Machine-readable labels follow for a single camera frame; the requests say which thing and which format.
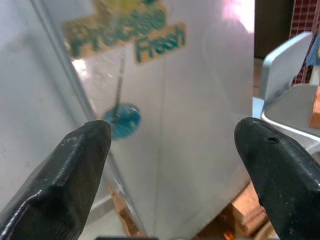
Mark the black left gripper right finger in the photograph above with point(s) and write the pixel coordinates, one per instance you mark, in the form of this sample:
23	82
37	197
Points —
285	175

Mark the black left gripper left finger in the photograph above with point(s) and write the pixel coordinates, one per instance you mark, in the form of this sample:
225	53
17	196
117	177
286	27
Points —
57	180

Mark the wooden fridge stand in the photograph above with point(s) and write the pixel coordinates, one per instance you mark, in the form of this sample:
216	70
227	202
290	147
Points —
245	215

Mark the round blue fridge sticker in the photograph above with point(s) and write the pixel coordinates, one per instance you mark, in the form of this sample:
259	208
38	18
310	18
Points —
125	122

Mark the Precise Fresh fridge sticker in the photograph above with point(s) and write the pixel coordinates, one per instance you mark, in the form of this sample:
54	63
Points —
150	32

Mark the blue cloth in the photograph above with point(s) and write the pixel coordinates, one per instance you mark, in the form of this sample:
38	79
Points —
313	53

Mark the red brick pattern panel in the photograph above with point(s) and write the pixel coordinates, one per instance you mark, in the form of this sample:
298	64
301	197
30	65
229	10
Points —
302	15

